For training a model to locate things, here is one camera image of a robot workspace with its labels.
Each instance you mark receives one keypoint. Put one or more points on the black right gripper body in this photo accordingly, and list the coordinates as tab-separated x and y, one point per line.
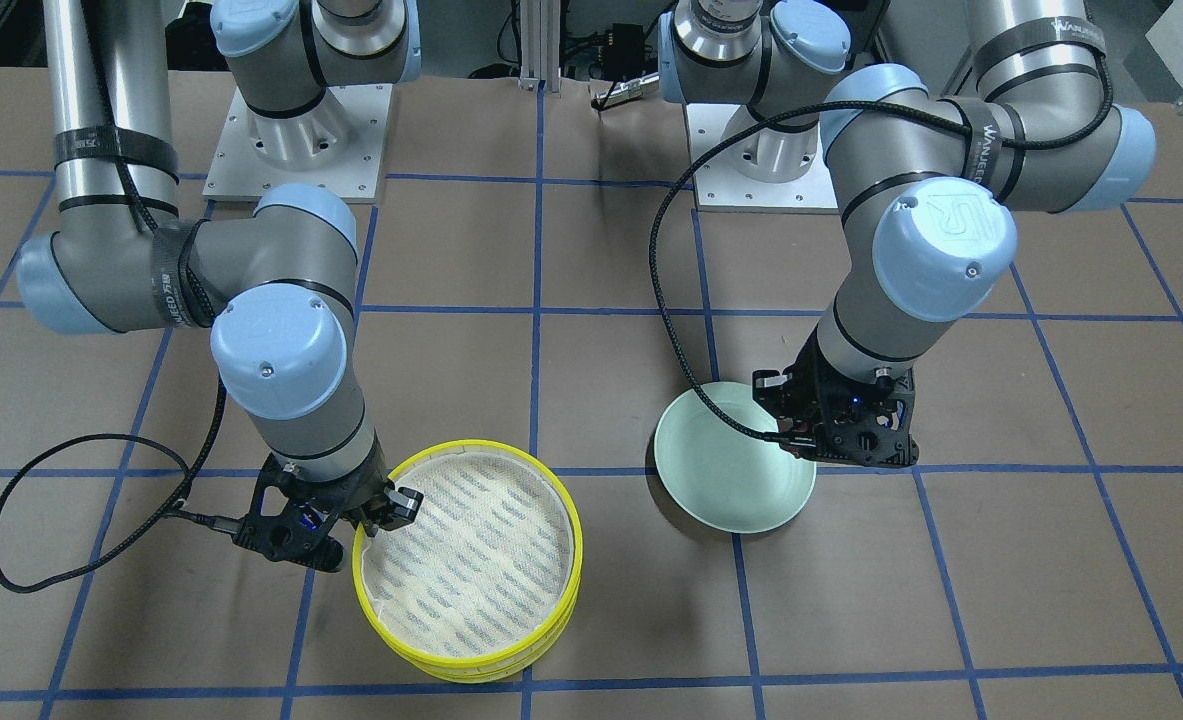
358	497

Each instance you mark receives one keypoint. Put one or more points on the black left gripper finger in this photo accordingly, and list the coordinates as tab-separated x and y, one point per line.
776	393

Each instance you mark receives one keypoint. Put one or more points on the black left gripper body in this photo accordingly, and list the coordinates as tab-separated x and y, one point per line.
800	398

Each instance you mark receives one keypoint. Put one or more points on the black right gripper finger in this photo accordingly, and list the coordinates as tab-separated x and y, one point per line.
391	509

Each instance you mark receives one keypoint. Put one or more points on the yellow steamer top layer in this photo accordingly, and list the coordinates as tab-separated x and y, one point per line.
471	555

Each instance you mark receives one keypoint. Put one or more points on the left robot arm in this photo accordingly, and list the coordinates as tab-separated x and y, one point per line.
925	185

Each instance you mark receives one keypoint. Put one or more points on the white steamer liner cloth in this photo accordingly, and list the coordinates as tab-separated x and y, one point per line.
466	555

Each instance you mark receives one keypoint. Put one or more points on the yellow steamer lower layers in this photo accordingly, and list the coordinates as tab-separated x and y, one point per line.
488	668

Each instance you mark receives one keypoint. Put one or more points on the pale green plate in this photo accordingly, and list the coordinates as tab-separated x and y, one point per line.
724	478

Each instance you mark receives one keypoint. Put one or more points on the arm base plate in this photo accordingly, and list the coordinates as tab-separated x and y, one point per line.
772	172
338	146

